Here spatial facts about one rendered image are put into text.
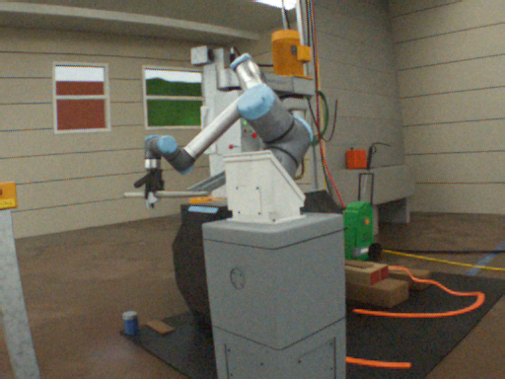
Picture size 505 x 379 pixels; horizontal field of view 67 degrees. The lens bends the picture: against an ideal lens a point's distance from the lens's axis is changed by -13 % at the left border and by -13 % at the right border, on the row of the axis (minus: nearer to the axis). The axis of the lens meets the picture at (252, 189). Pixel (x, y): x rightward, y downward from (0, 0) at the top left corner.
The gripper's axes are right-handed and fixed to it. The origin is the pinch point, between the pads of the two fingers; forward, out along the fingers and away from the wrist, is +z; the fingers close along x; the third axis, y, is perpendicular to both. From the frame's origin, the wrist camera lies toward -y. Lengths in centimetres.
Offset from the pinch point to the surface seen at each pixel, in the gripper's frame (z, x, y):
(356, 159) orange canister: -40, 392, 123
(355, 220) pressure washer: 27, 219, 114
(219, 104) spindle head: -64, 70, 19
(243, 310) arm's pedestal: 34, -58, 63
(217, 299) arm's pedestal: 33, -49, 50
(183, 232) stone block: 20, 51, 0
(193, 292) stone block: 59, 51, 6
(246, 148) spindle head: -34, 68, 37
